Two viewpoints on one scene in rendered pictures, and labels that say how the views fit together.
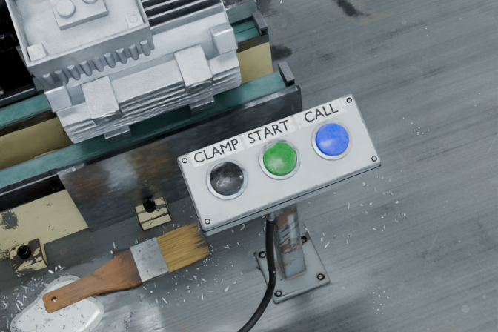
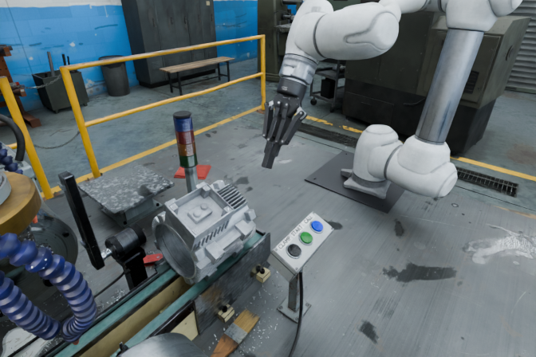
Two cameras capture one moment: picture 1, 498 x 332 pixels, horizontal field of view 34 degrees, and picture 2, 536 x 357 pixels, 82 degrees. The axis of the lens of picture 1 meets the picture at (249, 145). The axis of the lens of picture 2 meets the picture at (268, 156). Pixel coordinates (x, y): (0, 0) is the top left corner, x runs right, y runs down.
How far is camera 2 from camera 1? 0.41 m
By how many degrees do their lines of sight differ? 40
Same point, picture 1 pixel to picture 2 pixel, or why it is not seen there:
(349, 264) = (313, 296)
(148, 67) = (226, 233)
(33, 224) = not seen: hidden behind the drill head
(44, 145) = (163, 303)
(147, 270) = (238, 337)
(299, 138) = (307, 229)
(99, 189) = (207, 305)
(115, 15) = (214, 213)
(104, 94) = (216, 248)
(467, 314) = (361, 293)
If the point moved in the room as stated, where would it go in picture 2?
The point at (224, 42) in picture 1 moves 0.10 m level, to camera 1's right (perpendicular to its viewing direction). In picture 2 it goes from (252, 215) to (279, 200)
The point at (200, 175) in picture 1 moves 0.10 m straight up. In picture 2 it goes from (284, 253) to (285, 217)
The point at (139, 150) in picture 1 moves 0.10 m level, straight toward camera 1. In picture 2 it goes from (223, 277) to (254, 297)
